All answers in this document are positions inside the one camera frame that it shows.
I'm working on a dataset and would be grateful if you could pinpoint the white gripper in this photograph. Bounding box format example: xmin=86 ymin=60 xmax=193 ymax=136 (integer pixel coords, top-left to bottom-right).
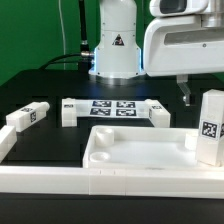
xmin=143 ymin=16 xmax=224 ymax=106

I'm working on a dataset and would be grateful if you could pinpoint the white desk top tray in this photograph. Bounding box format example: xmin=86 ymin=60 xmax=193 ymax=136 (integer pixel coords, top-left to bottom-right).
xmin=83 ymin=125 xmax=224 ymax=171

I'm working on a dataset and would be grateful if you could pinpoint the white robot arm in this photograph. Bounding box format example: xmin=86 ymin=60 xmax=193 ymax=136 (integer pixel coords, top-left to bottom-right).
xmin=89 ymin=0 xmax=224 ymax=105

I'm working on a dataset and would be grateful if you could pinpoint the fiducial marker sheet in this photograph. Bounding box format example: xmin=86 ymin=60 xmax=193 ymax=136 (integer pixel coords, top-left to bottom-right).
xmin=90 ymin=100 xmax=137 ymax=117

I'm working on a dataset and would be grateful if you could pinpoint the black cable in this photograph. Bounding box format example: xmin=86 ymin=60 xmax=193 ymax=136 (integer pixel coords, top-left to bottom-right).
xmin=39 ymin=0 xmax=96 ymax=70

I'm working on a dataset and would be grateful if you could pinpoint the white U-shaped fence frame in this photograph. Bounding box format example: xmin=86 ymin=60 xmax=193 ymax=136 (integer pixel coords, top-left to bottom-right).
xmin=0 ymin=125 xmax=224 ymax=200

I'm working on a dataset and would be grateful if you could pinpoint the white cable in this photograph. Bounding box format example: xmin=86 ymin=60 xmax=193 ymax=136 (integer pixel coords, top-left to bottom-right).
xmin=58 ymin=0 xmax=68 ymax=70

